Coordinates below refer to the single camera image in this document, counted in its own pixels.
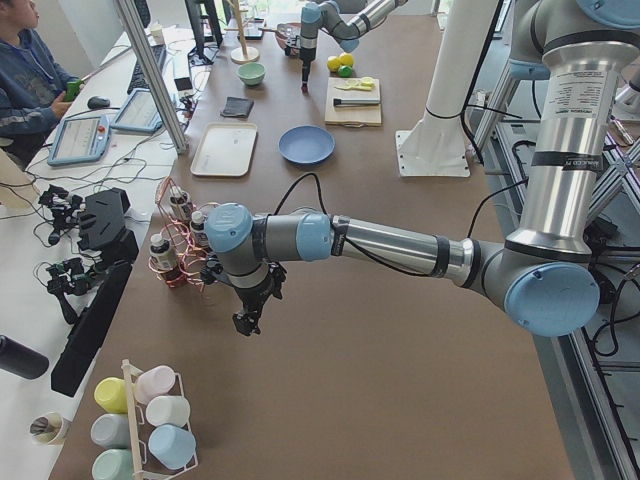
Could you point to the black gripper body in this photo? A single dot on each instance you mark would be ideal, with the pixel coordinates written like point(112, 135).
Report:
point(254, 297)
point(306, 52)

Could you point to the blue round plate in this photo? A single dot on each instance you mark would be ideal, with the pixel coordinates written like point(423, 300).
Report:
point(306, 145)

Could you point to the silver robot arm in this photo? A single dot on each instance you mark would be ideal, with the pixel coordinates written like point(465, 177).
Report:
point(327, 16)
point(538, 276)

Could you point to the yellow lemon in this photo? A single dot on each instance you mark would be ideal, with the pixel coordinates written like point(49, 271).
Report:
point(333, 63)
point(346, 59)

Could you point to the pink bowl with ice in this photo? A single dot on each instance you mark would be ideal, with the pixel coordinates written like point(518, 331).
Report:
point(288, 38)

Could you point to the metal ice scoop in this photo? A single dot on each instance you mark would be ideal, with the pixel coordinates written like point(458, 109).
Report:
point(270, 29)

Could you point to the green lime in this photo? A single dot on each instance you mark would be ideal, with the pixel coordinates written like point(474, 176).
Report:
point(345, 71)

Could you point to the steel muddler black tip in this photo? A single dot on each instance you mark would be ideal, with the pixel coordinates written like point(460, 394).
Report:
point(356, 102)

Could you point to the green bowl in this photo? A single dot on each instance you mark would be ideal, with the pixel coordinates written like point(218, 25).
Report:
point(251, 74)

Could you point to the yellow plastic knife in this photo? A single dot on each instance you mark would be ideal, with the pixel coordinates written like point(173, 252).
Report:
point(345, 86)

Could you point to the lemon half slice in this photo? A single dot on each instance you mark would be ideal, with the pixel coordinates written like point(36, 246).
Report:
point(367, 82)

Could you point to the wooden cup tree stand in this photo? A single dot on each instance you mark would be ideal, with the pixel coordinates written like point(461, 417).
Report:
point(244, 53)

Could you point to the wooden cutting board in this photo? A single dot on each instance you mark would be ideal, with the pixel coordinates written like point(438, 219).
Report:
point(352, 116)

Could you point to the dark drink bottle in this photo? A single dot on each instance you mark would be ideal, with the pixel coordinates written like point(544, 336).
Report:
point(197, 226)
point(165, 261)
point(180, 203)

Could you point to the grey folded cloth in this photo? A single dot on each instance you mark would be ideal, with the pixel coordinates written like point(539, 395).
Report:
point(237, 107)

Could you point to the pink cup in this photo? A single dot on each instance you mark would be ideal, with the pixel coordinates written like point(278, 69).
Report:
point(154, 382)

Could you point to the cream rabbit tray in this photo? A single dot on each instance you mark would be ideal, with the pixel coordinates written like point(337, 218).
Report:
point(225, 150)

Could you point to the white cup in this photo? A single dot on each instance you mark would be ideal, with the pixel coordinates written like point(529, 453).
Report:
point(168, 409)

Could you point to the light blue cup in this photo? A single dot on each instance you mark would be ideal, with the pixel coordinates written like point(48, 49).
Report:
point(174, 447)

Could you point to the yellow cup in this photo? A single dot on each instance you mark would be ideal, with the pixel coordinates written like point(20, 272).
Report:
point(110, 395)

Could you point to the grey cup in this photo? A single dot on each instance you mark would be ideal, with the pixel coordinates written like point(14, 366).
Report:
point(111, 431)

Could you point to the mint green cup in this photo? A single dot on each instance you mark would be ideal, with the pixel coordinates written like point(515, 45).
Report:
point(113, 464)

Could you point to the black computer mouse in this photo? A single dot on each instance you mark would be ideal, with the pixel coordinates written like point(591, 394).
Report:
point(98, 102)

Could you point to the paper cup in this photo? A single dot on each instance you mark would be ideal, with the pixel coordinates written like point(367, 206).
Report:
point(49, 429)

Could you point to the black thermos bottle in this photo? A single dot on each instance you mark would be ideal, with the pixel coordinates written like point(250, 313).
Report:
point(22, 361)

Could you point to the copper wire bottle rack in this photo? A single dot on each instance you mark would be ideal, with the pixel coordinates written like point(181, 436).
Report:
point(179, 234)

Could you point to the aluminium frame post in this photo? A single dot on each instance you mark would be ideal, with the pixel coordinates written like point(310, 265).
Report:
point(128, 15)

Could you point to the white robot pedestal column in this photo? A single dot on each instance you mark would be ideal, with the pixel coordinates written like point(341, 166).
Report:
point(436, 146)

